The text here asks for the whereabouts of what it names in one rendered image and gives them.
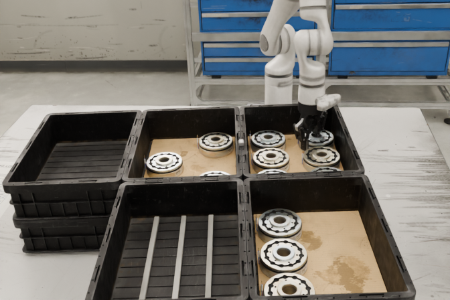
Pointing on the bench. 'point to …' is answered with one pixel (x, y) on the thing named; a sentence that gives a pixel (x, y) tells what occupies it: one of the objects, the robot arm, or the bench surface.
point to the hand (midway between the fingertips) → (309, 142)
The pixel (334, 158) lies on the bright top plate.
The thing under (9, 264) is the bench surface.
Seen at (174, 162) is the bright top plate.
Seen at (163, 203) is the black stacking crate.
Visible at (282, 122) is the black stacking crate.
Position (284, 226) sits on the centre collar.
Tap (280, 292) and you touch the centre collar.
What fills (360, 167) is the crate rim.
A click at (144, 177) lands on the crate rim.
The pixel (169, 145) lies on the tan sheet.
